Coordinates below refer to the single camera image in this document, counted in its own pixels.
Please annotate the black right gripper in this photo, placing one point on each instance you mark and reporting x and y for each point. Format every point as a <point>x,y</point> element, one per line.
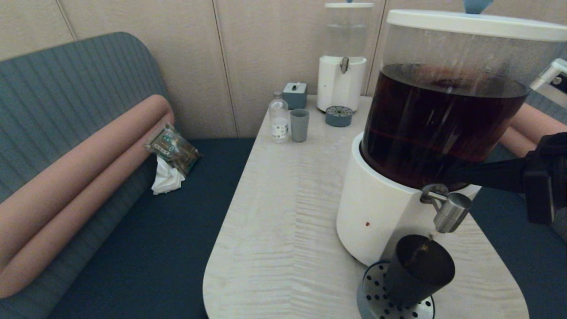
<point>547,177</point>

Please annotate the silver dispenser tap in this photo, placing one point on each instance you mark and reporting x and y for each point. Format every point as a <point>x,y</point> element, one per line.
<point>452,212</point>

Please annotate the black tapered cup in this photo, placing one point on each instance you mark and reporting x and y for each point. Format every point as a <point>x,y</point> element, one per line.
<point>412,274</point>

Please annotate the grey plastic cup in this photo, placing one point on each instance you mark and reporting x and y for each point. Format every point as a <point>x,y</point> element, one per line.
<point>299,126</point>

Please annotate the salmon pink bolster cushion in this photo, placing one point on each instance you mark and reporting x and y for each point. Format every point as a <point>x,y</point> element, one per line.
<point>88,150</point>
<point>516,141</point>
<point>540,124</point>
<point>66,221</point>

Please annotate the dark teal seat cushion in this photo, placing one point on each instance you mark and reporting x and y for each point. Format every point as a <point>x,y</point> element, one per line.
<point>177,230</point>
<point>509,248</point>

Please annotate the large tea drink dispenser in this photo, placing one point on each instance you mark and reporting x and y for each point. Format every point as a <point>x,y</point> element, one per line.
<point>390,212</point>

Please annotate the large blue-grey drip tray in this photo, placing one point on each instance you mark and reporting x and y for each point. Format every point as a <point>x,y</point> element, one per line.
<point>372,288</point>

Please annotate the small blue-grey drip tray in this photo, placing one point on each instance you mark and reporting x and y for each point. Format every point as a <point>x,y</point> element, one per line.
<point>339,117</point>

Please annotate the small water drink dispenser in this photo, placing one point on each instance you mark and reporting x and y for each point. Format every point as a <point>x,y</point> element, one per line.
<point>339,84</point>

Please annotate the blue-grey square box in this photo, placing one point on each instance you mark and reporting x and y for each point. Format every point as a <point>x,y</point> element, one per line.
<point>294,95</point>

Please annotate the clear plastic water bottle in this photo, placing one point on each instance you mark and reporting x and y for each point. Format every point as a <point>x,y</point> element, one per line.
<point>279,119</point>

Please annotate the green printed snack packet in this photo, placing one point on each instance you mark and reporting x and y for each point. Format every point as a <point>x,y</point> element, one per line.
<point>172,148</point>

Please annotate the white crumpled tissue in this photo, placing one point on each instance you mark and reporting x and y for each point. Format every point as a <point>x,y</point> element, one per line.
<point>166,179</point>

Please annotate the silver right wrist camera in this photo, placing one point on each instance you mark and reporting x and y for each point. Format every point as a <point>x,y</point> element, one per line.
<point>551,82</point>

